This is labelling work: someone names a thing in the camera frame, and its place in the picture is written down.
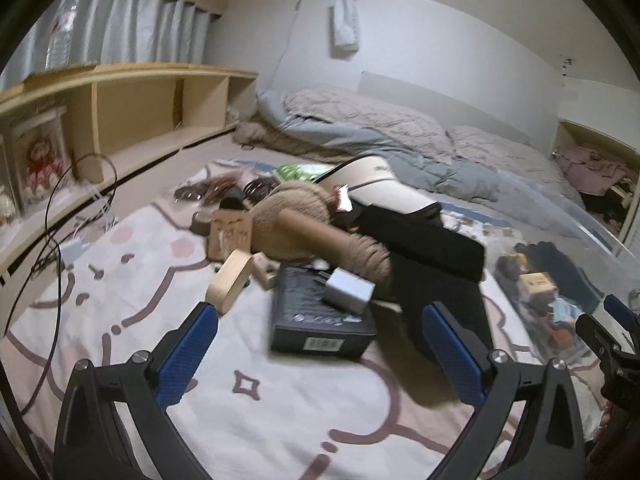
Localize black hair ties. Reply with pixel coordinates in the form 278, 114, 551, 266
242, 177, 277, 201

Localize brown plush toy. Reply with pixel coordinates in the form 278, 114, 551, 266
248, 181, 333, 256

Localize tan blanket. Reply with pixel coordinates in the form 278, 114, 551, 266
234, 120, 351, 161

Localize black cable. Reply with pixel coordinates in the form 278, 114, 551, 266
0, 152, 118, 416

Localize black cardboard box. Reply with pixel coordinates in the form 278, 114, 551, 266
269, 265, 378, 361

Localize small wooden piece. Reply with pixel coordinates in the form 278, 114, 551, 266
251, 252, 278, 291

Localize white wall tissue box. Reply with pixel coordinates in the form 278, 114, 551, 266
330, 0, 361, 52

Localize framed doll picture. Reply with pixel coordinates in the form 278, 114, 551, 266
0, 107, 73, 221

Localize black cloth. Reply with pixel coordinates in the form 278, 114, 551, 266
357, 202, 496, 406

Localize light blue packet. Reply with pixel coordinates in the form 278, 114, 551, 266
212, 159, 271, 173

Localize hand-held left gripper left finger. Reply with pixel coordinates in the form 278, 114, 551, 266
52, 301, 219, 480

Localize beige textured pillow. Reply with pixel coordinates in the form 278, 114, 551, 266
447, 126, 566, 186
285, 87, 451, 153

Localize wooden side shelf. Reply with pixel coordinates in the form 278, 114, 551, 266
552, 119, 640, 246

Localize carved wooden board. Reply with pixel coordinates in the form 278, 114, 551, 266
207, 208, 251, 263

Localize pink clothes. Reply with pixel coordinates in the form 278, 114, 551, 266
557, 146, 638, 193

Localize white charger plug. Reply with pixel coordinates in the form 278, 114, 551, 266
59, 237, 86, 263

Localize tan printed cardboard box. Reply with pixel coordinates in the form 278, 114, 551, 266
519, 271, 558, 301

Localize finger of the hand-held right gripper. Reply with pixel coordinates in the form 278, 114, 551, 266
575, 312, 628, 358
602, 294, 640, 333

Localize grey curtain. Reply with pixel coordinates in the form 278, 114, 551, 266
0, 0, 211, 91

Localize clear plastic bottle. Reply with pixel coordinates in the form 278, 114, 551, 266
47, 0, 76, 68

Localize grey blue duvet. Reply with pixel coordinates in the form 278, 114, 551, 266
255, 87, 586, 211

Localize beige oval wooden block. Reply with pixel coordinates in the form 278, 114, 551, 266
207, 250, 253, 313

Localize silver power adapter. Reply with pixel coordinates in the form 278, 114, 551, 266
320, 267, 377, 313

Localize white cable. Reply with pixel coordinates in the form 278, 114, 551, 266
75, 187, 118, 241

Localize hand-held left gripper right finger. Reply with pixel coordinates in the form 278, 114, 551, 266
421, 301, 587, 480

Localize white pink printed blanket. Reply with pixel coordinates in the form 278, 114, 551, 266
0, 200, 601, 480

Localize green packet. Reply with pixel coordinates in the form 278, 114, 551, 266
275, 164, 326, 183

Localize white headboard panel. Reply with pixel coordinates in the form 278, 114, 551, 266
359, 71, 533, 146

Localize clear plastic bin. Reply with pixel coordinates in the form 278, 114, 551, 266
480, 170, 640, 376

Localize black glove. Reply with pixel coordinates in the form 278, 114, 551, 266
515, 241, 601, 311

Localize light wooden shelf unit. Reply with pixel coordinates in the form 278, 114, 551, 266
0, 62, 258, 281

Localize cardboard tube with twine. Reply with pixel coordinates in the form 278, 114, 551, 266
277, 210, 393, 286

